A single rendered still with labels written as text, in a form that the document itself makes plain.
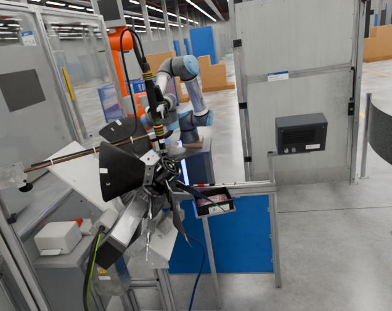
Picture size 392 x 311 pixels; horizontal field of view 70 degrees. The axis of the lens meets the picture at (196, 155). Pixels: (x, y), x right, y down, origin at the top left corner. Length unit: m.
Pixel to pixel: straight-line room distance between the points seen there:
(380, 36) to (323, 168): 10.39
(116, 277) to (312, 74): 2.54
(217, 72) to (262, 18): 7.59
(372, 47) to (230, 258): 11.97
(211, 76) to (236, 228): 8.88
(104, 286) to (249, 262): 1.04
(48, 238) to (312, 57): 2.67
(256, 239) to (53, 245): 1.24
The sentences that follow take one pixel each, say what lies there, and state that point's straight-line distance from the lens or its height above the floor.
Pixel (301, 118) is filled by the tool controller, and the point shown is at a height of 1.25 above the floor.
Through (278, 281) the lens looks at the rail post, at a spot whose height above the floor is 0.05.
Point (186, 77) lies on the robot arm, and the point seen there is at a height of 1.53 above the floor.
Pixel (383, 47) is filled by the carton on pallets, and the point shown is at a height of 0.48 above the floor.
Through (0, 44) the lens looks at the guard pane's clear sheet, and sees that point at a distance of 1.73.
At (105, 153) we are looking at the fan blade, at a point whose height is 1.39.
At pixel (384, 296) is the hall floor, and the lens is 2.41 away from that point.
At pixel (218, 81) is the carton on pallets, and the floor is 0.30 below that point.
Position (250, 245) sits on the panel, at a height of 0.38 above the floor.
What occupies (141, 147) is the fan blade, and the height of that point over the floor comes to 1.31.
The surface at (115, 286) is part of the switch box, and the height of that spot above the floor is 0.68.
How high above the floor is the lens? 1.72
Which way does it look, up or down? 22 degrees down
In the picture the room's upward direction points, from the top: 9 degrees counter-clockwise
